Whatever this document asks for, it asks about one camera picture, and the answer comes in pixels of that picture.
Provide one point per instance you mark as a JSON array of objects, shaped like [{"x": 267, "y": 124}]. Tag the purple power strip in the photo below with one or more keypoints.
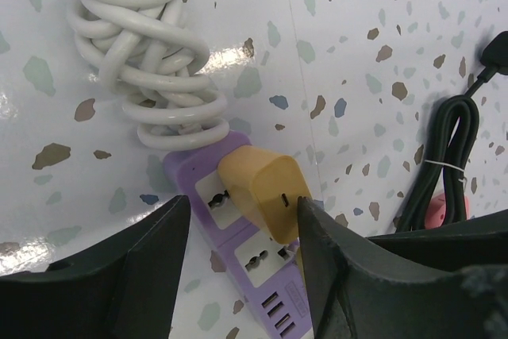
[{"x": 264, "y": 271}]

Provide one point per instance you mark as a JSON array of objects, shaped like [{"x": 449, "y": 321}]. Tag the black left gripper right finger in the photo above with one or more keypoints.
[{"x": 448, "y": 282}]

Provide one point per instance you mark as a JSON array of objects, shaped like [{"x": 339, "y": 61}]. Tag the orange yellow charger plug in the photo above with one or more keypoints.
[{"x": 265, "y": 187}]

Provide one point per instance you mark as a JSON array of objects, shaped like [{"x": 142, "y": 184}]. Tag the pink square adapter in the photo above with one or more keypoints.
[{"x": 435, "y": 214}]

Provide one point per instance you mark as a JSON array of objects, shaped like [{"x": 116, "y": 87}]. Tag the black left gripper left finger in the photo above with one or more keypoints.
[{"x": 123, "y": 287}]

